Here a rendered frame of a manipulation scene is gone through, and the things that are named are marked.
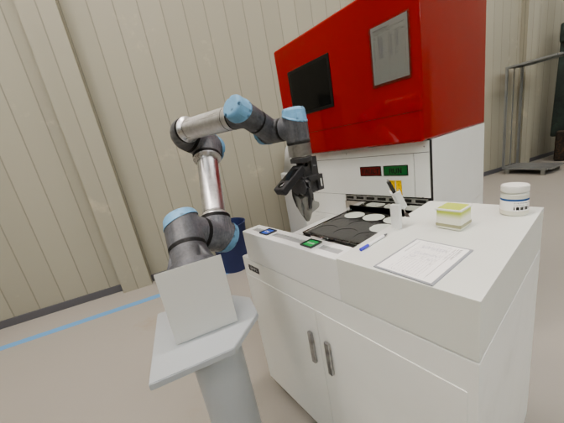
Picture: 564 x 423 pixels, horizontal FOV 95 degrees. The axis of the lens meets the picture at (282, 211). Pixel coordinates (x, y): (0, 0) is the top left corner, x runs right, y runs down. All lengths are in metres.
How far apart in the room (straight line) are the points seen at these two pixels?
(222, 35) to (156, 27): 0.68
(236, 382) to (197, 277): 0.37
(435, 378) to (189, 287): 0.66
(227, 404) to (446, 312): 0.69
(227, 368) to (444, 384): 0.57
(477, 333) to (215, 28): 3.50
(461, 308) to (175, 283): 0.67
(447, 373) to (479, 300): 0.22
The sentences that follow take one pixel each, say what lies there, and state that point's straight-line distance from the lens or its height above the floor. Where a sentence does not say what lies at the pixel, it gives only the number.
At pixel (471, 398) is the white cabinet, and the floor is 0.72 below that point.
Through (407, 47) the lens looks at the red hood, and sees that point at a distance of 1.23.
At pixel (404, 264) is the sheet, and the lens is 0.74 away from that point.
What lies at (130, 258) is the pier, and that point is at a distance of 3.41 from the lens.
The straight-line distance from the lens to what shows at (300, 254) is 0.91.
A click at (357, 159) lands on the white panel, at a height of 1.16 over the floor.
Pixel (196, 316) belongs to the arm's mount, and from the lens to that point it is 0.84.
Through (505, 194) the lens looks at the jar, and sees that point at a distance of 1.09.
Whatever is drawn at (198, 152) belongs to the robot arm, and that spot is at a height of 1.34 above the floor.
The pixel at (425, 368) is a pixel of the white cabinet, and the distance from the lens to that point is 0.82.
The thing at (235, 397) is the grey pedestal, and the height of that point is 0.58.
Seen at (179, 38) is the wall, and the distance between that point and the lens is 3.54.
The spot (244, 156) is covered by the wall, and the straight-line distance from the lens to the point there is 3.38.
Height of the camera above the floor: 1.32
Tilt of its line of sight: 15 degrees down
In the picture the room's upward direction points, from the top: 10 degrees counter-clockwise
